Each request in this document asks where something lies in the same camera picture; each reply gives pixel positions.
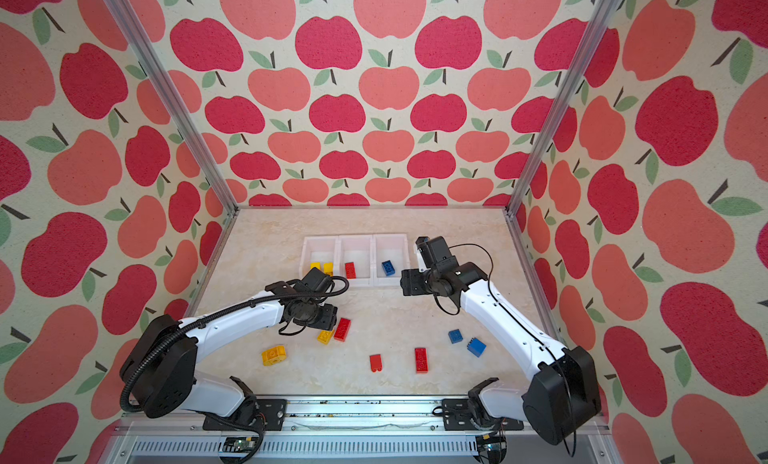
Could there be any aluminium frame post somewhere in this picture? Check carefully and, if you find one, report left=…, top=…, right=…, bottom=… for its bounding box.
left=504, top=0, right=621, bottom=221
left=104, top=0, right=239, bottom=216

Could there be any red long lego bottom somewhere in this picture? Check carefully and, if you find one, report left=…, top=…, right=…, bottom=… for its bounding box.
left=414, top=347, right=429, bottom=374

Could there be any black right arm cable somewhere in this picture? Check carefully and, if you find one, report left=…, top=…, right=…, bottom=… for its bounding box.
left=433, top=243, right=578, bottom=459

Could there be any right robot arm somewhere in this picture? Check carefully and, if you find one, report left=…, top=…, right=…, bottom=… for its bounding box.
left=400, top=236, right=601, bottom=445

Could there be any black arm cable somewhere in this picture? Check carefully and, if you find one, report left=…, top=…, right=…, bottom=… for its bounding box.
left=433, top=243, right=578, bottom=459
left=118, top=275, right=350, bottom=464

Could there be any blue small lego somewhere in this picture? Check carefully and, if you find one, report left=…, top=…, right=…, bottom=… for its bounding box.
left=448, top=329, right=463, bottom=344

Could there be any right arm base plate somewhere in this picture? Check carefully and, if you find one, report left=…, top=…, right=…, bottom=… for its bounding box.
left=432, top=398, right=525, bottom=432

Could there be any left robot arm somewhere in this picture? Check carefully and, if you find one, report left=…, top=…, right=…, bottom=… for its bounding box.
left=119, top=268, right=350, bottom=430

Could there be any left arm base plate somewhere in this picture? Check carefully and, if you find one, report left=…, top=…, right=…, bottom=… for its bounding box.
left=202, top=398, right=287, bottom=432

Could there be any right aluminium frame post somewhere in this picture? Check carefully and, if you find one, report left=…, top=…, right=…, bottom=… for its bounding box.
left=504, top=0, right=621, bottom=221

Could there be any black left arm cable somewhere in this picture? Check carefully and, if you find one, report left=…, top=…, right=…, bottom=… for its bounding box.
left=118, top=275, right=350, bottom=464

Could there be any left aluminium frame post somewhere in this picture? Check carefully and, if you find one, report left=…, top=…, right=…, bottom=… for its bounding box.
left=104, top=0, right=239, bottom=216

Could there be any red small lego bottom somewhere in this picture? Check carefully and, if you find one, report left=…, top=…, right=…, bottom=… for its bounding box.
left=369, top=354, right=383, bottom=373

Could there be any yellow double lego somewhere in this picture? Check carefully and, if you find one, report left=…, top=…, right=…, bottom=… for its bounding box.
left=261, top=345, right=287, bottom=367

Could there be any white three-compartment bin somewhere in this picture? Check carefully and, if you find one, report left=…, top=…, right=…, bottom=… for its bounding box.
left=299, top=233, right=411, bottom=288

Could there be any aluminium front rail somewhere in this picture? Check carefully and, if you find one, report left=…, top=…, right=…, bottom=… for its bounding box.
left=95, top=395, right=621, bottom=463

